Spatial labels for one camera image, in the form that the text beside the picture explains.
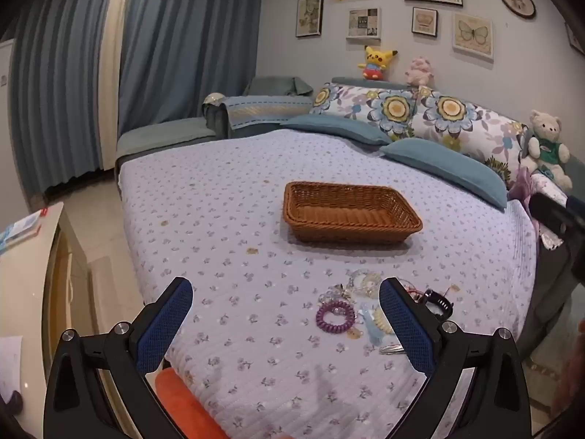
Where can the butterfly picture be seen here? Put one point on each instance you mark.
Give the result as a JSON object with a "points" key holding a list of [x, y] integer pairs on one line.
{"points": [[473, 36]]}

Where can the blue curtain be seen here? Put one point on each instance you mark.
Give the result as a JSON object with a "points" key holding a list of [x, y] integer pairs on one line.
{"points": [[183, 41], [59, 91]]}

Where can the cream bedside desk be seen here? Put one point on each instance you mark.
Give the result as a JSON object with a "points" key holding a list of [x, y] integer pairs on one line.
{"points": [[27, 292]]}

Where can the silver hair clips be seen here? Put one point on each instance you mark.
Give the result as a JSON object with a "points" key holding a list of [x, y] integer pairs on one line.
{"points": [[393, 349]]}

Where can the botanical picture frame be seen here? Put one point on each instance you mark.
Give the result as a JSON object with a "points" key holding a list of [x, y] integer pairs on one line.
{"points": [[309, 16]]}

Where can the white teddy bear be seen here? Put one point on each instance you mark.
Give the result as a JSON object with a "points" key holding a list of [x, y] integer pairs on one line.
{"points": [[546, 146]]}

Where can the dark picture frame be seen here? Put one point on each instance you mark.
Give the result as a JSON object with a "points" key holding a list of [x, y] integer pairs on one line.
{"points": [[573, 39]]}

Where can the brown wicker basket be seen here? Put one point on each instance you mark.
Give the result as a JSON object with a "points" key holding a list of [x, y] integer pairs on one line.
{"points": [[352, 231]]}

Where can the yellow plush toy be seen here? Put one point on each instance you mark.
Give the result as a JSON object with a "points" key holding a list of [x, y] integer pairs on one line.
{"points": [[377, 61]]}

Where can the blue and red book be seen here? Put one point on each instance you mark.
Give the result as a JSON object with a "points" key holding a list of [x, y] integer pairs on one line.
{"points": [[20, 231]]}

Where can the crown picture frame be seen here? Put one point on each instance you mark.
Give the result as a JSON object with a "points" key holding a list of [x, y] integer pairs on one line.
{"points": [[424, 20]]}

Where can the light blue hair clip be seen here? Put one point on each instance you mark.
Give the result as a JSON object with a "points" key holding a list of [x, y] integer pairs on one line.
{"points": [[369, 324]]}

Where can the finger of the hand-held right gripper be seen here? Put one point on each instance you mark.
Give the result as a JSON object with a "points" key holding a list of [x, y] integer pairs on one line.
{"points": [[550, 212]]}

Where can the teal flat pillow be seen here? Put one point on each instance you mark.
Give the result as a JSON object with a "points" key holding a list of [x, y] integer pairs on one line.
{"points": [[448, 169], [333, 128]]}

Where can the floral quilted bedspread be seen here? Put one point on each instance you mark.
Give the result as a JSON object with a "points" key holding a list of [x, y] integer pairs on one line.
{"points": [[219, 201]]}

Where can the person's right forearm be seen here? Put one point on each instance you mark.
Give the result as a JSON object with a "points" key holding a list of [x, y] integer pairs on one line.
{"points": [[571, 375]]}

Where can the pink plush toy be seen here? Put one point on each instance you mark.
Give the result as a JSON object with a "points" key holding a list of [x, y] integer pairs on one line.
{"points": [[418, 71]]}

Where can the purple cloth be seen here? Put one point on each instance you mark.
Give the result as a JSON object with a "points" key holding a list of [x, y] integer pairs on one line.
{"points": [[521, 187]]}

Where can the grey-green sofa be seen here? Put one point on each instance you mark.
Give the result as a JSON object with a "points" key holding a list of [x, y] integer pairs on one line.
{"points": [[160, 137]]}

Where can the grey-green cushion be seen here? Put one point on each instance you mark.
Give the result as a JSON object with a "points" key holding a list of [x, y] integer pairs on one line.
{"points": [[274, 86]]}

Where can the orange cloth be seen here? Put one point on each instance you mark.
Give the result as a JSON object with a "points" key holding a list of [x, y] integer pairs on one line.
{"points": [[183, 402]]}

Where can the tan bear charm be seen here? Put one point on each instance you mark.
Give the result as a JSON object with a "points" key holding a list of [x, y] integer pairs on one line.
{"points": [[354, 333], [452, 289]]}

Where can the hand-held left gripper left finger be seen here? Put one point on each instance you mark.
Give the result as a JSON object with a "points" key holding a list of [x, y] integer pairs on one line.
{"points": [[157, 329]]}

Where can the teal headboard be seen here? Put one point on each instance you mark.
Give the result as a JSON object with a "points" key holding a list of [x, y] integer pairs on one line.
{"points": [[347, 81]]}

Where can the floral pillow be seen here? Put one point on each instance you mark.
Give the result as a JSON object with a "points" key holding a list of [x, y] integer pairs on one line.
{"points": [[365, 107], [470, 123]]}

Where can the round picture frame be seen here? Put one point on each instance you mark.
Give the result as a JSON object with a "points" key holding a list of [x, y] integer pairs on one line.
{"points": [[517, 1]]}

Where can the white collage picture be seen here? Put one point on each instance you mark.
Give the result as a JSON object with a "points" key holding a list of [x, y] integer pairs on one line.
{"points": [[363, 23]]}

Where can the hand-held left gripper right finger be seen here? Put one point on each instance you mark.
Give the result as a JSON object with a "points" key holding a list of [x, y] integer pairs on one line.
{"points": [[409, 329]]}

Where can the cream curtain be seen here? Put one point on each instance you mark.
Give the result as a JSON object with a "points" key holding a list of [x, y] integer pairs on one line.
{"points": [[114, 68]]}

